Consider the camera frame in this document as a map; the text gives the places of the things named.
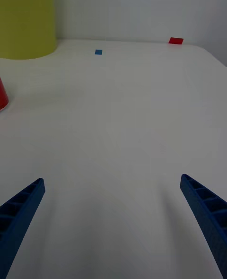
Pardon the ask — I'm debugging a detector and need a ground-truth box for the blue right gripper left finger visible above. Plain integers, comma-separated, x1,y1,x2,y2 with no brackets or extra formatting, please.
0,177,46,279

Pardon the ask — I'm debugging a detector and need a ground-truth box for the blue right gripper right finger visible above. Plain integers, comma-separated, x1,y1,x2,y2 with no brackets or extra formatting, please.
179,174,227,279

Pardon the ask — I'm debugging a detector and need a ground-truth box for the red drink can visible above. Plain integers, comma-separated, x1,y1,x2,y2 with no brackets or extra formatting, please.
0,76,10,113

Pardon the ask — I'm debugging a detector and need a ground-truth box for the yellow-green plastic waste bin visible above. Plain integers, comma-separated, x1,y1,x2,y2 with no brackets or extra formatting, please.
0,0,58,61

